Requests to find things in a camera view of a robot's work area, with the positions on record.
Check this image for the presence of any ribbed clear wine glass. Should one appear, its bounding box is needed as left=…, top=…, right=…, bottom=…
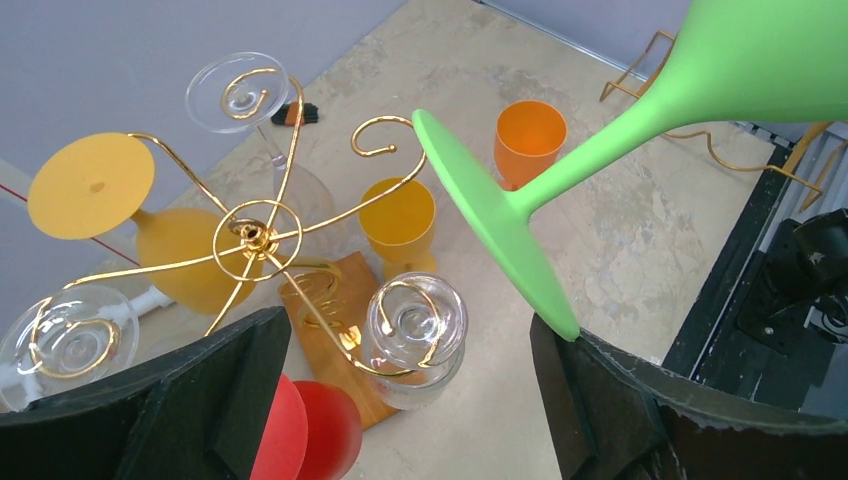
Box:
left=185, top=52, right=337, bottom=226

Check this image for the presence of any yellow plastic goblet front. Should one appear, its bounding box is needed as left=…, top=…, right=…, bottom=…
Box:
left=27, top=132, right=255, bottom=315

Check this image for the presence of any green plastic cup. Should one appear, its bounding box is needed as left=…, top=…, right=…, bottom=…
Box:
left=412, top=0, right=847, bottom=341

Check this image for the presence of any gold wall hook rack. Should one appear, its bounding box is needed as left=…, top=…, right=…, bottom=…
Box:
left=599, top=29, right=848, bottom=213

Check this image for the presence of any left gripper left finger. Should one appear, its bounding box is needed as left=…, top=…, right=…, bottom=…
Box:
left=1, top=307, right=292, bottom=479

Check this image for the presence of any yellow plastic goblet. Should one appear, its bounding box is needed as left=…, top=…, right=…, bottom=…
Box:
left=358, top=180, right=437, bottom=280
left=27, top=132, right=255, bottom=315

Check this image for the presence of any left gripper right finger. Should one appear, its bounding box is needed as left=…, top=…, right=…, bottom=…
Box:
left=529, top=317, right=847, bottom=479

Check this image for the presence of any white pvc pipe frame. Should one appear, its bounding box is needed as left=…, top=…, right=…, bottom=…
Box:
left=0, top=158, right=177, bottom=399

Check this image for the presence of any black orange hex key set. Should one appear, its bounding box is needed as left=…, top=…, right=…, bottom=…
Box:
left=271, top=102, right=320, bottom=127

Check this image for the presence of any orange plastic goblet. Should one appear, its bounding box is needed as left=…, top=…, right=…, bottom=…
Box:
left=493, top=100, right=568, bottom=191

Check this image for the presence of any yellow plastic goblet back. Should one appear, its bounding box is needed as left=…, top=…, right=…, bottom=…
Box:
left=358, top=180, right=437, bottom=280

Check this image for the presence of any gold wire wine glass rack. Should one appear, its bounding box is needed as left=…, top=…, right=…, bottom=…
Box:
left=62, top=76, right=427, bottom=375

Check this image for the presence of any red plastic goblet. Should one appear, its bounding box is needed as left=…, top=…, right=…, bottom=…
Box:
left=250, top=375, right=363, bottom=479

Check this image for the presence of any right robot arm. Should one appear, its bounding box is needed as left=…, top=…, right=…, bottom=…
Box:
left=736, top=208, right=847, bottom=355

